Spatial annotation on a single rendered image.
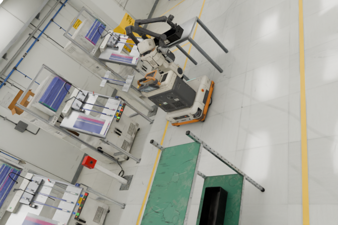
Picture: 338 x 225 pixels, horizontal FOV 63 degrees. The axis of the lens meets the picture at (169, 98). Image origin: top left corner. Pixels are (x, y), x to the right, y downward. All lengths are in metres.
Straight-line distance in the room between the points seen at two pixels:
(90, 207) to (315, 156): 3.02
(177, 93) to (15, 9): 4.23
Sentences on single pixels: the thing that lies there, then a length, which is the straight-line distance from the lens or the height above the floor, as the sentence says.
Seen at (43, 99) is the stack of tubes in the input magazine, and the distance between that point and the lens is 4.43.
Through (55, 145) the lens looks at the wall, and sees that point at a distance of 6.00.
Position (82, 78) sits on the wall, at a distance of 6.62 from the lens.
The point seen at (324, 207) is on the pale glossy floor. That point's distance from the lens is 2.63.
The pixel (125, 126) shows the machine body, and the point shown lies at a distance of 4.83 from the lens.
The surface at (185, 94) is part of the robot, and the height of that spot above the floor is 0.47.
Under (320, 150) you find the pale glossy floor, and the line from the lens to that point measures 2.82.
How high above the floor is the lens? 2.34
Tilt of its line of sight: 29 degrees down
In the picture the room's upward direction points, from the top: 51 degrees counter-clockwise
